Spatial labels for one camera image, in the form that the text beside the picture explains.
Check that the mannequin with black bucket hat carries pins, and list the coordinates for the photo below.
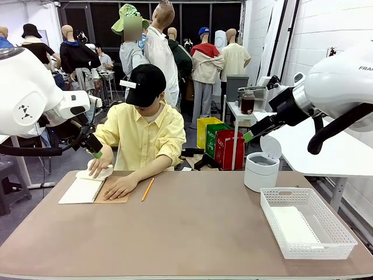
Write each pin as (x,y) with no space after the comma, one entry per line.
(38,49)

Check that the person's left hand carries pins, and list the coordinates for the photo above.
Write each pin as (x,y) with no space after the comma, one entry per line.
(119,186)

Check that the gray desk organizer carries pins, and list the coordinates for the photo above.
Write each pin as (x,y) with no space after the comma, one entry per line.
(259,96)

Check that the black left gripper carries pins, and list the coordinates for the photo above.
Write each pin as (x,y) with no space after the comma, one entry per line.
(91,143)

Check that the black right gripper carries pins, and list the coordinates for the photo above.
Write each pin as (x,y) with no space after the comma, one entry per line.
(287,106)

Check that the white perforated plastic basket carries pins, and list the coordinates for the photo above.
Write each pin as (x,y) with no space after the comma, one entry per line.
(314,251)

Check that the mannequin in cream shirt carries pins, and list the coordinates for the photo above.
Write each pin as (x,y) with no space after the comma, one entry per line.
(234,58)

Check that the large white table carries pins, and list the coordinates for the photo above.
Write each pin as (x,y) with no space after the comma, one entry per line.
(335,163)

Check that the white tall appliance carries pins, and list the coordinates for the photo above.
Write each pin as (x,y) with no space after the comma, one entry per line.
(220,39)

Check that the yellow pencil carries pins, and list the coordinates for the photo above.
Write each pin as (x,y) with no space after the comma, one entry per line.
(147,189)

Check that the seated man in gray shirt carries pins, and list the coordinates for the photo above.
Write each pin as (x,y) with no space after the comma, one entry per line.
(105,59)

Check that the mannequin in blue shirt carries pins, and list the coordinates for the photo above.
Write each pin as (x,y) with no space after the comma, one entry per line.
(4,43)

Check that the mannequin in dark green jacket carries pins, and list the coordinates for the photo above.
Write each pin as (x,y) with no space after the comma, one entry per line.
(182,61)

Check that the mannequin with blue cap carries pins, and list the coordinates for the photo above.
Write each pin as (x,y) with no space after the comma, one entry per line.
(207,67)

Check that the white desk with metal legs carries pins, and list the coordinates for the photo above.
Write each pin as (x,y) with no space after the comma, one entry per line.
(21,166)

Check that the small black tripod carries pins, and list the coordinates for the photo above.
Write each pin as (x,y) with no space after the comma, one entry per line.
(331,52)

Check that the black floor stand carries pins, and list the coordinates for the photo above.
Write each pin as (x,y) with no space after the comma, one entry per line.
(205,161)

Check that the person's left forearm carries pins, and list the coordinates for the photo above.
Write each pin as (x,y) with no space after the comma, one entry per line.
(151,169)

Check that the white paper sheet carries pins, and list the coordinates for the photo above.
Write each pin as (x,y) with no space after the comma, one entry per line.
(291,224)

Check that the metal cart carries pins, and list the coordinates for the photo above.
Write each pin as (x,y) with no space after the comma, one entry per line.
(109,75)

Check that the red recycling bag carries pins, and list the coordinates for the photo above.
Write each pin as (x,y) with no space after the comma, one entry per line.
(227,160)

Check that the person's right hand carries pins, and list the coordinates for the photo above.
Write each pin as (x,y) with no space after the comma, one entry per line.
(99,167)

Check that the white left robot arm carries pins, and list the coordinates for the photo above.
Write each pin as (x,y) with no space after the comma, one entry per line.
(23,87)

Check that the white lidded trash can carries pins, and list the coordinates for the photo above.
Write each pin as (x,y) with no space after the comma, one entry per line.
(259,175)

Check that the white cap-mounted device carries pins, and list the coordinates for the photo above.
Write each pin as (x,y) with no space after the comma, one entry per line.
(128,84)

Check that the gray cabinet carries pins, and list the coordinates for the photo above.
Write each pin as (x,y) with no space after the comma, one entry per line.
(237,84)

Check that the mannequin with green checked hat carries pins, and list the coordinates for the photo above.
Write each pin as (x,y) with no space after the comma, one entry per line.
(129,55)

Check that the jar of brown liquid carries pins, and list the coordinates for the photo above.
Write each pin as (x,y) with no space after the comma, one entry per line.
(247,105)

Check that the tall mannequin in white shirt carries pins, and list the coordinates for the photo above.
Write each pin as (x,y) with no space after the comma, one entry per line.
(160,58)

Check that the whiteboard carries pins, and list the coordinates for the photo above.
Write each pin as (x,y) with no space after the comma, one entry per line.
(45,36)

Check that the black baseball cap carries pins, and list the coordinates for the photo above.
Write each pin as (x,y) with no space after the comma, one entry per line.
(145,84)

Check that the small white table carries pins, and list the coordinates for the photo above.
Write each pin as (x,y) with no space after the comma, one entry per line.
(233,109)

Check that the kraft cover spiral notebook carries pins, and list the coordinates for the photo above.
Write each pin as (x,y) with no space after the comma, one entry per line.
(81,191)

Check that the person in yellow shirt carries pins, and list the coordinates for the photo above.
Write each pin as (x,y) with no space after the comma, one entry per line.
(145,137)

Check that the green recycling bag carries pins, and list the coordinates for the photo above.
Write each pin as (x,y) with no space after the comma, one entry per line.
(211,143)

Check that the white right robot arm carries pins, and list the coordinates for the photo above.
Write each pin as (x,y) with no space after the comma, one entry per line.
(335,87)

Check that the mannequin in black hoodie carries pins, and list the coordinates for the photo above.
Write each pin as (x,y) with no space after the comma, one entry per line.
(75,58)

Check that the person's right forearm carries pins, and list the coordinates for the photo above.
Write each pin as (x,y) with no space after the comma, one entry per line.
(107,153)

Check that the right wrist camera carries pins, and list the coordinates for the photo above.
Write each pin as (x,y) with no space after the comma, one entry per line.
(274,83)

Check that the yellow recycling bag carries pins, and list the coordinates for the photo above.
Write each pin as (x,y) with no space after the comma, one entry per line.
(204,131)

